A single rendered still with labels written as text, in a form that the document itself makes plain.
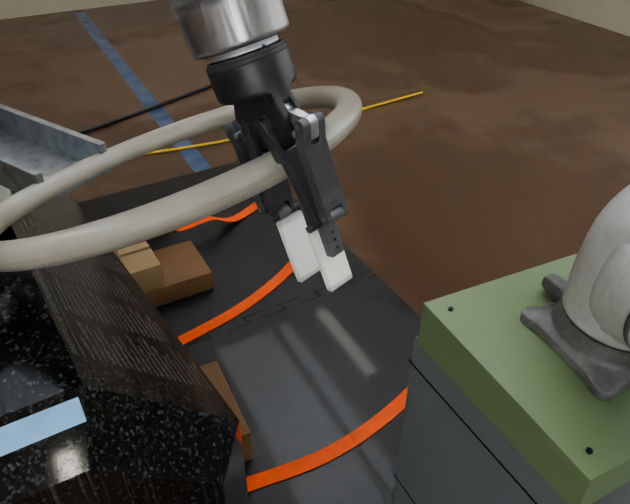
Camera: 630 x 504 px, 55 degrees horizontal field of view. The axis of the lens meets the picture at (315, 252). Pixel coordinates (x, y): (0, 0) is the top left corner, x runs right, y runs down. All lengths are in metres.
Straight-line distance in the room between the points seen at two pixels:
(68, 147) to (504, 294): 0.73
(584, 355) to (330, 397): 1.16
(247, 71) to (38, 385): 0.64
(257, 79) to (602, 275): 0.54
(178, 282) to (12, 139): 1.27
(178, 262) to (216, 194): 1.88
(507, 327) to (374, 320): 1.29
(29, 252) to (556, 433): 0.66
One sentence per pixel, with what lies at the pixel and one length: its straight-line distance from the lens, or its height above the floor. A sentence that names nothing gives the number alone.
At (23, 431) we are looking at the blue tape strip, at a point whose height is 0.81.
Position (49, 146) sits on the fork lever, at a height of 1.08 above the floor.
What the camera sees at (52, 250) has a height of 1.21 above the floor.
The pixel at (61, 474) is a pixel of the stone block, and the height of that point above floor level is 0.75.
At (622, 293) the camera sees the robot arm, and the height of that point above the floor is 1.04.
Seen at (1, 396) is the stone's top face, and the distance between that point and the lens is 1.03.
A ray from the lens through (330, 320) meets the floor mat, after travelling 2.23.
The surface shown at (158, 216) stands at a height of 1.24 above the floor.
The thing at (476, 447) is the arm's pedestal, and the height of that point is 0.72.
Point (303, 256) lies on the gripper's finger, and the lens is 0.63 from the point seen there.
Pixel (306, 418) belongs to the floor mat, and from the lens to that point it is 1.93.
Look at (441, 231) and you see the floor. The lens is 2.76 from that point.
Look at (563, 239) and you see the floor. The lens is 2.86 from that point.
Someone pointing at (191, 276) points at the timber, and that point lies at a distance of 2.33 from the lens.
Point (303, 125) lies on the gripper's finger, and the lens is 0.51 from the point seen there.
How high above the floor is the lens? 1.53
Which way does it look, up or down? 36 degrees down
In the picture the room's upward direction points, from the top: straight up
